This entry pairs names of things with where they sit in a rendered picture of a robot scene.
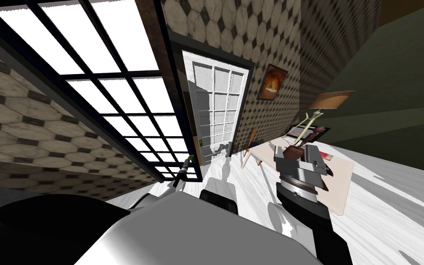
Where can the black-framed grid window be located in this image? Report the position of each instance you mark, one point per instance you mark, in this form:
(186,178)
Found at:
(98,73)

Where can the pale wooden desk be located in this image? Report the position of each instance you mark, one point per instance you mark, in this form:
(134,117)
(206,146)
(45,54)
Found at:
(340,184)

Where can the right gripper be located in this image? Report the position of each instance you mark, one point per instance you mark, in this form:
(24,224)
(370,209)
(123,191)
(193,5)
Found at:
(300,173)

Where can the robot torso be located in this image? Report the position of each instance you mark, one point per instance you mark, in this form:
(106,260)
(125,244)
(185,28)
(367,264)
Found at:
(182,235)

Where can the orange framed wall picture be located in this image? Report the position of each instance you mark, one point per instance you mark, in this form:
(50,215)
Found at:
(272,82)

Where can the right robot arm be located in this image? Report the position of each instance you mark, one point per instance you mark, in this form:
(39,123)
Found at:
(307,217)

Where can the white panelled glass door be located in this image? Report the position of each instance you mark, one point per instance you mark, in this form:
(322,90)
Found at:
(215,106)

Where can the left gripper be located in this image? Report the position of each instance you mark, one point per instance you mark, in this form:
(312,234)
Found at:
(186,166)

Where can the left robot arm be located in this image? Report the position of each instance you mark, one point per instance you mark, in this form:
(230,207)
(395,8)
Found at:
(50,228)

